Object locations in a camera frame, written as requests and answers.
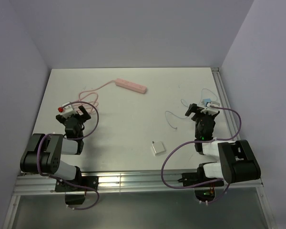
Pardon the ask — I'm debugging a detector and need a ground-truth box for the light blue charger plug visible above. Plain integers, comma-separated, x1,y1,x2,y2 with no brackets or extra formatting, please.
201,98,212,107

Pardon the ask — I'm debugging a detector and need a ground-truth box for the silver white charger plug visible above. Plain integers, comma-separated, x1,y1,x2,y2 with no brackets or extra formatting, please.
152,141,166,156

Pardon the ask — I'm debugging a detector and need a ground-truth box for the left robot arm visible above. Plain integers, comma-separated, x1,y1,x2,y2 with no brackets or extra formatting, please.
20,105,91,190

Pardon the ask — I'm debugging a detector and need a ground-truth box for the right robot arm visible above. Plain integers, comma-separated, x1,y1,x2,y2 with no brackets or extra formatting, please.
179,102,261,187

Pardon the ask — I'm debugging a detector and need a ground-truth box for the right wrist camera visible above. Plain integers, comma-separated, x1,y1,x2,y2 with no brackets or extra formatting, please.
201,101,220,115

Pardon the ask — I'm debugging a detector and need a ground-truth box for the pink power strip cord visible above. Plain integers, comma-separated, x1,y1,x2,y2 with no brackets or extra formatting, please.
77,80,117,115

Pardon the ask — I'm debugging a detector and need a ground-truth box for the aluminium side rail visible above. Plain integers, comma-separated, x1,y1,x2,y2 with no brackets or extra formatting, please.
211,67,238,136

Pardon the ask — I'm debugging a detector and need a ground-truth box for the light blue charging cable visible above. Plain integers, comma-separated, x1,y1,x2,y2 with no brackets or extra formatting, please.
164,88,218,131

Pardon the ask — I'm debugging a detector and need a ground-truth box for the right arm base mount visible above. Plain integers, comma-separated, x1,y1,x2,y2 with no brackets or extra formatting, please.
178,172,224,202

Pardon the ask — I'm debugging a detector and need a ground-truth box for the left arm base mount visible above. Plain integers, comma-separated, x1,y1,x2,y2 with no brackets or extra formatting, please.
54,176,100,210

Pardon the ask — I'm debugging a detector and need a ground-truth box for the aluminium front rail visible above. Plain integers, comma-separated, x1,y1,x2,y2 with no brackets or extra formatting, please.
13,167,264,196

